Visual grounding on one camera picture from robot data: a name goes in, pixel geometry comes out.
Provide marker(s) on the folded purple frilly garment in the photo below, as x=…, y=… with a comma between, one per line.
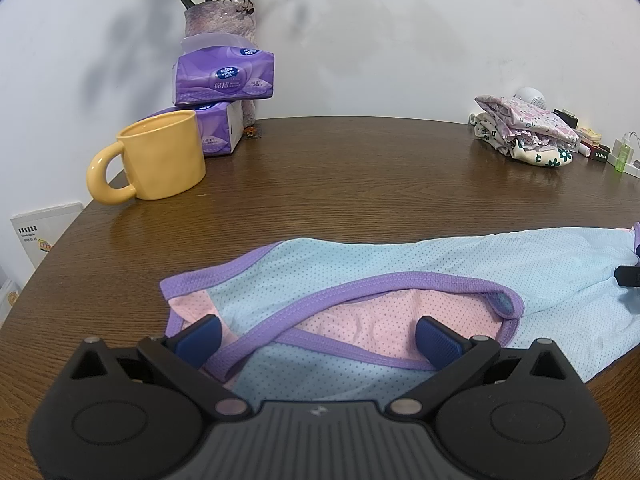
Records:
x=530, y=142

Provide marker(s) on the white robot speaker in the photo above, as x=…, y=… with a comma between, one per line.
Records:
x=532, y=97

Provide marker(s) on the opened purple tissue pack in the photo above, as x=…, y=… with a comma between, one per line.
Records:
x=225, y=77

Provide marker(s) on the yellow mug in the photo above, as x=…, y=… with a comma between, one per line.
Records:
x=165, y=160

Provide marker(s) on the purple and white tissue pack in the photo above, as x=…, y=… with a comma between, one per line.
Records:
x=220, y=127

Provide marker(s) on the dark box with label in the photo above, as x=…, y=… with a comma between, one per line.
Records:
x=600, y=154

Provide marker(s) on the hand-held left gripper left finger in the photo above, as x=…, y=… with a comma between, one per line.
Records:
x=200, y=342

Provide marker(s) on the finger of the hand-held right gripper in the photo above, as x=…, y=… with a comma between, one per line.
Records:
x=629, y=276

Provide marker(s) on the white power strip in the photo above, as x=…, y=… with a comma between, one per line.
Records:
x=634, y=167

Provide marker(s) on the folded pink floral garment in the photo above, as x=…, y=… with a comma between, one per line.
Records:
x=530, y=117

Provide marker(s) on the folded cream green-flower garment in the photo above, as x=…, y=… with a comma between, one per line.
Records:
x=545, y=160

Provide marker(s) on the green bottle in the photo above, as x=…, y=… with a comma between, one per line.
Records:
x=622, y=157

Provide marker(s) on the white tube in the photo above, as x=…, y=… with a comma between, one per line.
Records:
x=586, y=148

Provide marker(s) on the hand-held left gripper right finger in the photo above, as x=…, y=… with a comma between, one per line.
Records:
x=440, y=344

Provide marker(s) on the pink and blue mesh vest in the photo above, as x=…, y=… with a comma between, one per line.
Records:
x=400, y=265

